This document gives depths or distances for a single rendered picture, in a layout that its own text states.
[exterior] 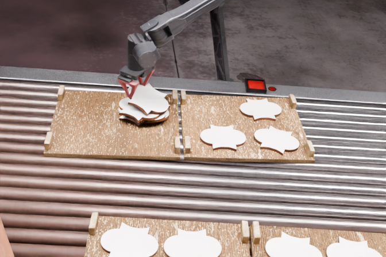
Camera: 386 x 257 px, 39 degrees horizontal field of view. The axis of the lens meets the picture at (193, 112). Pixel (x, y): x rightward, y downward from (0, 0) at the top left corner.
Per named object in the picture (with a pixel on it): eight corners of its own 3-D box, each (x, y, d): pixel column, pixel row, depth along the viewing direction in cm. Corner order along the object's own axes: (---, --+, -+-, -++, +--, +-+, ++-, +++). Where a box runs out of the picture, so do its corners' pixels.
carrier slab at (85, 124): (60, 93, 194) (60, 89, 193) (176, 97, 198) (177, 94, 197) (43, 156, 165) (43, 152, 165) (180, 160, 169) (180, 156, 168)
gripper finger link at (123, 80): (146, 93, 181) (147, 69, 176) (134, 104, 176) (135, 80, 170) (129, 87, 183) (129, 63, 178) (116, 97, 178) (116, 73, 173)
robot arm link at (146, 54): (165, 37, 176) (155, 17, 170) (179, 55, 168) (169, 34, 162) (133, 57, 175) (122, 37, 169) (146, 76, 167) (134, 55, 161)
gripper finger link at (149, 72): (154, 86, 185) (155, 63, 179) (142, 97, 179) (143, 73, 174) (137, 80, 187) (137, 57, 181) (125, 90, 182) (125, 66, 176)
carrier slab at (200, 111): (179, 97, 198) (180, 93, 197) (291, 101, 202) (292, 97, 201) (184, 160, 169) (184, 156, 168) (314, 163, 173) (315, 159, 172)
